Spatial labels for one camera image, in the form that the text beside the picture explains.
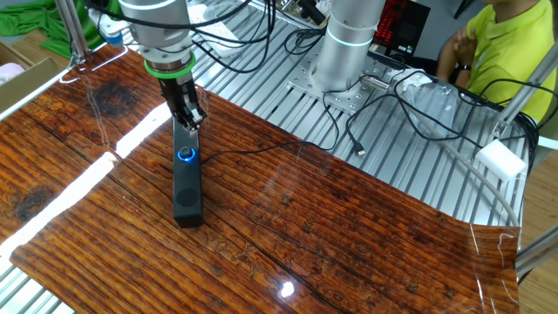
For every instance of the pink soft item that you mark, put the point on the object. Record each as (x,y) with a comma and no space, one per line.
(11,72)

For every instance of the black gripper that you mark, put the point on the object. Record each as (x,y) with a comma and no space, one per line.
(176,98)

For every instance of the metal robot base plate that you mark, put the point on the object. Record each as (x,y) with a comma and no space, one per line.
(314,93)

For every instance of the white power strip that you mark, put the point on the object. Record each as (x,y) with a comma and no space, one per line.
(218,41)

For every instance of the aluminium frame post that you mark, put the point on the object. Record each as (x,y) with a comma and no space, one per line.
(70,26)
(538,253)
(527,87)

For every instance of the black bar speaker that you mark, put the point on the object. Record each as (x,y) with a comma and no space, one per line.
(187,205)

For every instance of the black display red digits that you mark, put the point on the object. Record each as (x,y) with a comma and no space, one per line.
(405,30)

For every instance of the wood grain table mat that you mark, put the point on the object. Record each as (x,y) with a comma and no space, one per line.
(305,240)

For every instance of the white plastic box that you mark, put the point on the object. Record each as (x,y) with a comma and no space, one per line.
(499,160)

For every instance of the person in yellow shirt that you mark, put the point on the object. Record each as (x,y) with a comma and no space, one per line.
(510,48)

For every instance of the black cylindrical tool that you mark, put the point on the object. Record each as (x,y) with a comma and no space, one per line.
(311,11)

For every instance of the clear plastic bag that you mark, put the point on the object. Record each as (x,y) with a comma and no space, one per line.
(436,104)

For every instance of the green cloth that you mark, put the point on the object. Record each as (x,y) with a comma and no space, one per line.
(26,17)

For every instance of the brown cardboard box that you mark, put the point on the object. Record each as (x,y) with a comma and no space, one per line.
(26,87)

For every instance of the black wristwatch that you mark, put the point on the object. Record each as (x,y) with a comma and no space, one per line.
(463,67)

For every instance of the silver metal cylinder connector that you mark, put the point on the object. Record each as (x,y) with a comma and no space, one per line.
(375,82)

